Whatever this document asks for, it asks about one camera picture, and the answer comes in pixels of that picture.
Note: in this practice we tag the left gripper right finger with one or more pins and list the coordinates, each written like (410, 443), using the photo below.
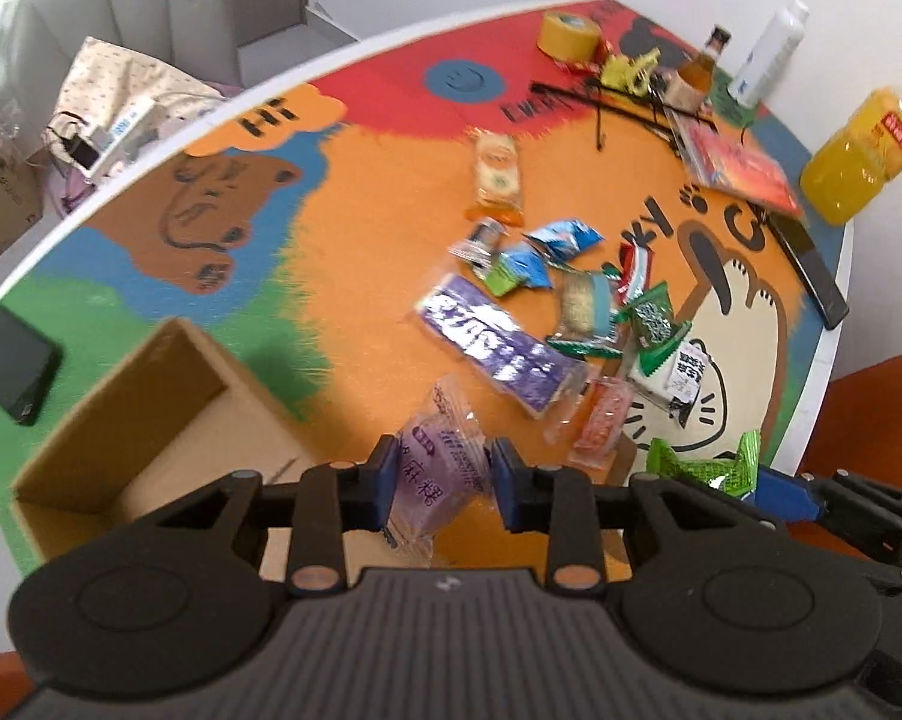
(557, 502)

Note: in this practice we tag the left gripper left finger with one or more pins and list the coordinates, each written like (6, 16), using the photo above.
(331, 500)

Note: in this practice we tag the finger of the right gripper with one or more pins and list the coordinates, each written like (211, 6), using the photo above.
(784, 496)

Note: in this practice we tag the bright green snack packet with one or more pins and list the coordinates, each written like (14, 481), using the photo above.
(736, 475)

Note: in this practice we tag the purple translucent snack packet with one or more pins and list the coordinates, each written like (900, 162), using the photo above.
(442, 468)

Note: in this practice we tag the teal beige snack packet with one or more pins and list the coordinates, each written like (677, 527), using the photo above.
(589, 318)

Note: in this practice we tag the clear dark cookie packet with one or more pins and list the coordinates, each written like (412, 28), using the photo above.
(481, 246)

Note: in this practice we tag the blue green snack packet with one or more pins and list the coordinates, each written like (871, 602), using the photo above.
(518, 266)

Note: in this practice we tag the orange chair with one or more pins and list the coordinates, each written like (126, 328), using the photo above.
(859, 427)

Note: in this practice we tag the pink translucent snack packet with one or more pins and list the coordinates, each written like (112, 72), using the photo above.
(588, 424)

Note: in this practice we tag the white black snack packet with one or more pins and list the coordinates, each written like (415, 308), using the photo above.
(674, 386)

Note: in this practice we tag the dark green snack packet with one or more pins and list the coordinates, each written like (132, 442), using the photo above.
(658, 333)

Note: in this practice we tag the large purple snack bar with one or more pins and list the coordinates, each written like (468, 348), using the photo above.
(522, 366)

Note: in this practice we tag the black phone near juice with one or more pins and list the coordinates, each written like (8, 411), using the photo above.
(818, 281)

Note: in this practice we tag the red white striped snack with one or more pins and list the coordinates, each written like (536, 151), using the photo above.
(635, 263)

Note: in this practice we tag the blue crinkled snack packet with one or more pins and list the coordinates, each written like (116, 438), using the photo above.
(563, 240)

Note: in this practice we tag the colourful cartoon table mat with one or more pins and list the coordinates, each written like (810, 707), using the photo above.
(298, 227)

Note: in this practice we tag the orange cracker packet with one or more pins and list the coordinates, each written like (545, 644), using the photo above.
(497, 179)

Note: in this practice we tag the orange juice bottle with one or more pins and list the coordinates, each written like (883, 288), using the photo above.
(859, 160)

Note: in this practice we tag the red booklet in bag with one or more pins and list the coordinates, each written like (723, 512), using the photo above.
(724, 164)

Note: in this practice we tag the black phone on green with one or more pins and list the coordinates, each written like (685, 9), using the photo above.
(29, 361)

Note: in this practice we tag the small amber glass bottle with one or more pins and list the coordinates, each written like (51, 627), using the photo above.
(689, 86)

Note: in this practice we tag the white power strip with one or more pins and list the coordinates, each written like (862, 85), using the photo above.
(121, 133)

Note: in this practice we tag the yellow wrapped candy pile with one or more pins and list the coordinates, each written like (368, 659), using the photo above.
(630, 75)

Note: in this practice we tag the white spray bottle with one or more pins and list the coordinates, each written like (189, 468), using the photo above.
(766, 60)

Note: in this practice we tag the yellow tape roll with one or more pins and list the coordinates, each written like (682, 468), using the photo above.
(568, 37)

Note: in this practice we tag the dotted beige cushion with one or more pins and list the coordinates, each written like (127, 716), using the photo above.
(105, 85)

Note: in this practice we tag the grey armchair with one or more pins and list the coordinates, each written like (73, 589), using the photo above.
(42, 38)

